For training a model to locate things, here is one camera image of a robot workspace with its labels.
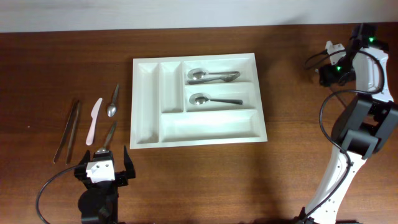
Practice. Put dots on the white plastic cutlery tray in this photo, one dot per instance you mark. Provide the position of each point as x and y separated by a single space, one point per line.
162 116

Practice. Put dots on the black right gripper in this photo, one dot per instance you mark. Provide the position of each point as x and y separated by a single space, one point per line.
327 74

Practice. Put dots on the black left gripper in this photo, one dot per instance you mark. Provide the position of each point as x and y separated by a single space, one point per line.
122 177

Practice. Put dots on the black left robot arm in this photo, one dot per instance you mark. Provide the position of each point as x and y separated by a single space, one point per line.
99 203

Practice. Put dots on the large steel spoon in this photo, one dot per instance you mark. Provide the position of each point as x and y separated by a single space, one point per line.
199 99

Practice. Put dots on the small steel teaspoon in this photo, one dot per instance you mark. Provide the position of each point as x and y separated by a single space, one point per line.
112 108

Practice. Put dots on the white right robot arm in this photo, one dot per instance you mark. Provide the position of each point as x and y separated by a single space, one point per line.
365 125

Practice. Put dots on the steel dessert spoon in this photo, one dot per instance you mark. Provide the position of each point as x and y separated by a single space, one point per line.
104 148

